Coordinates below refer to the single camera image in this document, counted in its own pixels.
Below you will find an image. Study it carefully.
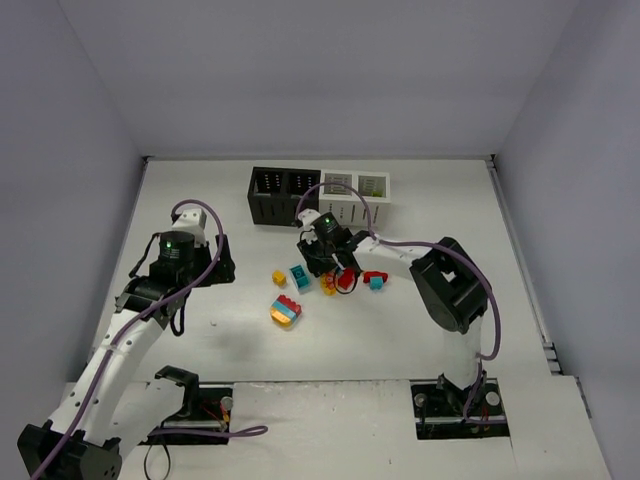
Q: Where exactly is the orange flower lego piece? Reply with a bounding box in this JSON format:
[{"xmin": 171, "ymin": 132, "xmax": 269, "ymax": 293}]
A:
[{"xmin": 320, "ymin": 272, "xmax": 337, "ymax": 296}]

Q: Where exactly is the teal lego brick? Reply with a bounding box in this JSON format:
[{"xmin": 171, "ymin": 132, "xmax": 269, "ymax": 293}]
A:
[{"xmin": 289, "ymin": 264, "xmax": 312, "ymax": 293}]

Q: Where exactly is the large red lego brick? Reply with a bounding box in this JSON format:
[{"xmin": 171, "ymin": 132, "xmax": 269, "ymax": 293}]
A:
[{"xmin": 335, "ymin": 268, "xmax": 358, "ymax": 294}]

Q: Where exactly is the small orange lego cube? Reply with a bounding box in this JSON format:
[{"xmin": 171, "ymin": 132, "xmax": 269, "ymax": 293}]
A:
[{"xmin": 272, "ymin": 270, "xmax": 287, "ymax": 287}]

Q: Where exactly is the yellow red arch lego stack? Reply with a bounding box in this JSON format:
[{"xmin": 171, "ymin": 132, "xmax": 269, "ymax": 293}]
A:
[{"xmin": 363, "ymin": 271, "xmax": 389, "ymax": 284}]

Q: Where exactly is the red blue orange lego stack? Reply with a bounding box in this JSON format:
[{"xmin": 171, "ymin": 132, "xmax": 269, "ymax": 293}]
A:
[{"xmin": 269, "ymin": 295, "xmax": 302, "ymax": 329}]

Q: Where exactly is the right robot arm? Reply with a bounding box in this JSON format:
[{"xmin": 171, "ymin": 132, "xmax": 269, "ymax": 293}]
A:
[{"xmin": 296, "ymin": 209, "xmax": 489, "ymax": 391}]

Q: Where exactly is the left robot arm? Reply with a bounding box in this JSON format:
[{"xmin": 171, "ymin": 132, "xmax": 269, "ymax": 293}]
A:
[{"xmin": 17, "ymin": 231, "xmax": 235, "ymax": 479}]

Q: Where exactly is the white double bin container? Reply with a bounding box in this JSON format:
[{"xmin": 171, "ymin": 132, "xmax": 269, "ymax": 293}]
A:
[{"xmin": 319, "ymin": 169, "xmax": 391, "ymax": 228}]

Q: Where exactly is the cyan small lego brick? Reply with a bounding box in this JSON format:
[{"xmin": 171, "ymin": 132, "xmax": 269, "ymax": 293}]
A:
[{"xmin": 369, "ymin": 276, "xmax": 385, "ymax": 291}]

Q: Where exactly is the black double bin container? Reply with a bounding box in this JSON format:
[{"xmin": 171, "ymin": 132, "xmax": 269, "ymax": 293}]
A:
[{"xmin": 247, "ymin": 166, "xmax": 321, "ymax": 227}]

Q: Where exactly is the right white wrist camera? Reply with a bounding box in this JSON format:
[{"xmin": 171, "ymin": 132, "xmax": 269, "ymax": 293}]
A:
[{"xmin": 295, "ymin": 209, "xmax": 321, "ymax": 230}]

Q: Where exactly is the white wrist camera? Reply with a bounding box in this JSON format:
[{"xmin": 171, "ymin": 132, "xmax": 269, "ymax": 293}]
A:
[
  {"xmin": 295, "ymin": 209, "xmax": 321, "ymax": 230},
  {"xmin": 171, "ymin": 208, "xmax": 207, "ymax": 247}
]

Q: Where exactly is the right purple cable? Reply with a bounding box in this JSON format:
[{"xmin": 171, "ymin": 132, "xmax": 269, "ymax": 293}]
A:
[{"xmin": 295, "ymin": 182, "xmax": 503, "ymax": 431}]

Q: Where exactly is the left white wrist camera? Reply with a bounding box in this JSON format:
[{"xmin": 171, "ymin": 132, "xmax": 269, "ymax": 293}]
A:
[{"xmin": 171, "ymin": 208, "xmax": 207, "ymax": 247}]

